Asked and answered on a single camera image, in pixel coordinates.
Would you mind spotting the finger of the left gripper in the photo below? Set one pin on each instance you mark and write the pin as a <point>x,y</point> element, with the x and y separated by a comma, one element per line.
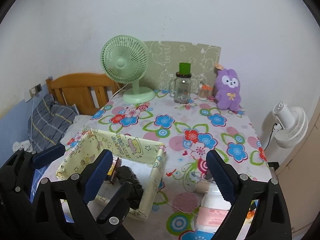
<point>16,207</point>
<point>47,156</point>

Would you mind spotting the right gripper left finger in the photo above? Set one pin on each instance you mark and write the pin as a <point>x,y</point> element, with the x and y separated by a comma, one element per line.
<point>61,210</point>

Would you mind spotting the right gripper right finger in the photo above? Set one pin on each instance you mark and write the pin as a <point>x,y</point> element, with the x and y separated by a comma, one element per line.
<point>271,219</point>

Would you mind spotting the dark grey knitted cloth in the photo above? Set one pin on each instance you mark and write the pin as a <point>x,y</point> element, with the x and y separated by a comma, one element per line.
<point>125,174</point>

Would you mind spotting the pink paper packet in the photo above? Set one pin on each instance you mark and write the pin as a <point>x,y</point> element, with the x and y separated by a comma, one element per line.
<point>210,217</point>

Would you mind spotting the white cloth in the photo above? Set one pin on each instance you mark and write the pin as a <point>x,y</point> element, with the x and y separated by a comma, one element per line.
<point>26,145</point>
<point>202,187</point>

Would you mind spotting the crumpled white cloth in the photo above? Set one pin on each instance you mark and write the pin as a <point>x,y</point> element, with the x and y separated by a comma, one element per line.
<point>26,145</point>

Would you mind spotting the grey plaid pillow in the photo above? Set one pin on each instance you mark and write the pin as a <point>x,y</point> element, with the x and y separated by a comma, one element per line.
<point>49,122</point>

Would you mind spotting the yellow cartoon fabric storage box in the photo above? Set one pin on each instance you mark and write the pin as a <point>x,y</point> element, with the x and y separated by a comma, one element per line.
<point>145,153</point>

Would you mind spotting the floral tablecloth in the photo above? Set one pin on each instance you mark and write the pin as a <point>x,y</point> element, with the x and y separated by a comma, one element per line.
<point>188,133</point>

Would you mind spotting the white standing fan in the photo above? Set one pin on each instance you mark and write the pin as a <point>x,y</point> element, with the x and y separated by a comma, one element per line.
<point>292,125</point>

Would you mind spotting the green desk fan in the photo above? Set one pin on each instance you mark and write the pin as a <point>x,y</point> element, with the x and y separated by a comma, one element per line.
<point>125,59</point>

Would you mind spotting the purple plush bunny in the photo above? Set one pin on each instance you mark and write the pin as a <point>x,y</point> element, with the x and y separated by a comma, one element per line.
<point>227,86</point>

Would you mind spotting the glass mug jar green lid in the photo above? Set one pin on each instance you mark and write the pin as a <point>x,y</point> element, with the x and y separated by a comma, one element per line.
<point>180,86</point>

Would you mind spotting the cotton swab jar orange lid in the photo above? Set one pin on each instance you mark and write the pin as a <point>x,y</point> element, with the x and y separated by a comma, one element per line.
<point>204,91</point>

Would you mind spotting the green patterned backboard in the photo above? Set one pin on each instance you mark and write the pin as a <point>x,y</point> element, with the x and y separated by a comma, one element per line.
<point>165,57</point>

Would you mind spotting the wall power socket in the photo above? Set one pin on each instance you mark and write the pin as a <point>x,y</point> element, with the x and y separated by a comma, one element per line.
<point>35,90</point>

